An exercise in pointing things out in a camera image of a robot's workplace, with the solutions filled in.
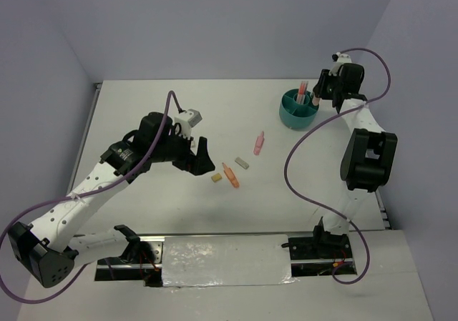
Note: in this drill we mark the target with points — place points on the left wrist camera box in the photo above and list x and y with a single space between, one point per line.
185 121

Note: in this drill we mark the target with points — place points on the silver foil cover plate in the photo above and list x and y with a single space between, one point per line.
219 261

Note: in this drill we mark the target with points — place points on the red highlighter pen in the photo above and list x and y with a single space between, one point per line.
301 91

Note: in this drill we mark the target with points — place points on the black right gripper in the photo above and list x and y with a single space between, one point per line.
320 89

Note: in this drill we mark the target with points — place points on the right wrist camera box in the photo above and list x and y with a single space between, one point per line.
339 59

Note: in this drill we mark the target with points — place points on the tan yellow eraser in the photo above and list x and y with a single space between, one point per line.
216 177

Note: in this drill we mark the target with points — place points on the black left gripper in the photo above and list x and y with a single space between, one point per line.
197 164

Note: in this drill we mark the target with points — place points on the orange highlighter pen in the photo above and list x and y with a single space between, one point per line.
305 92

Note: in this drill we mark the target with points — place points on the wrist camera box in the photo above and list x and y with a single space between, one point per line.
339 59
185 121

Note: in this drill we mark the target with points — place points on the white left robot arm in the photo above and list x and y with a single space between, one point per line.
51 246

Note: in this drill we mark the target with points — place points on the metal base rail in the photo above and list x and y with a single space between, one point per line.
306 261

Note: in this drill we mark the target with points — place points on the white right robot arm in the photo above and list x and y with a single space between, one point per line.
368 158

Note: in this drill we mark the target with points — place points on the teal round pen holder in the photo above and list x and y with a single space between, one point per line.
297 116

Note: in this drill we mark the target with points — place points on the grey white eraser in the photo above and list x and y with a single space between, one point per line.
242 163

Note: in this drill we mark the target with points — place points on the orange correction tape dispenser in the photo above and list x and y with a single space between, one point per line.
230 175

